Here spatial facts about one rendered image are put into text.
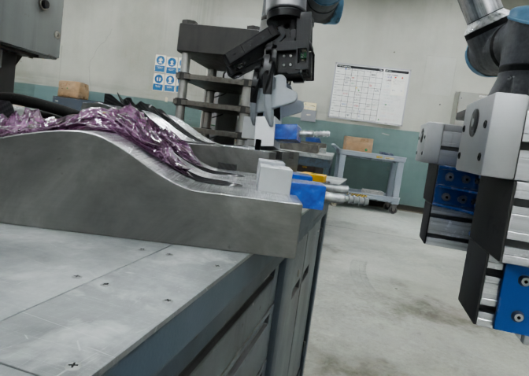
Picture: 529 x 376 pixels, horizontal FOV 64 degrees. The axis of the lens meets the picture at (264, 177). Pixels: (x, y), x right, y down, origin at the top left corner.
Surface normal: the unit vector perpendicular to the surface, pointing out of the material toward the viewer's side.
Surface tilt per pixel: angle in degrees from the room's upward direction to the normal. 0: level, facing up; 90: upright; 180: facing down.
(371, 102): 90
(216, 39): 90
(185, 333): 90
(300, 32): 82
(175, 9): 90
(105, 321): 0
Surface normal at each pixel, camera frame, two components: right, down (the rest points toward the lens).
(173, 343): 0.95, 0.15
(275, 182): 0.03, 0.11
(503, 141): -0.23, 0.07
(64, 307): 0.13, -0.99
